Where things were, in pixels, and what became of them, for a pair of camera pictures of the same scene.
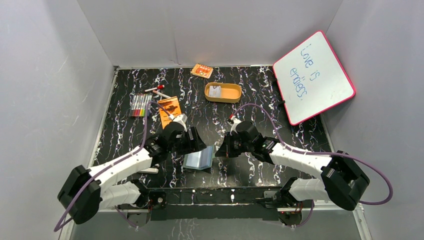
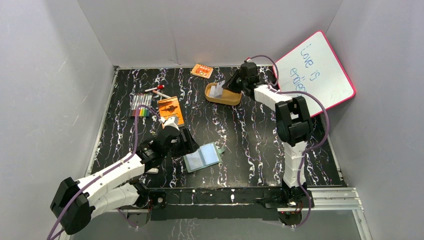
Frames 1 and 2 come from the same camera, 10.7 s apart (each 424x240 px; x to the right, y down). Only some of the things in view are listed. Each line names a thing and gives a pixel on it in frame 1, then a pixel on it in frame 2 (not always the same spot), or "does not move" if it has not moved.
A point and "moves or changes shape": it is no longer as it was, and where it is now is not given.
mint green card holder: (200, 160) does not move
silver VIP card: (215, 91) moves or changes shape
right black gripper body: (234, 146) -> (237, 83)
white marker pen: (161, 94) does not move
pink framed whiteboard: (311, 79) does not move
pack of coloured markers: (138, 104) does not move
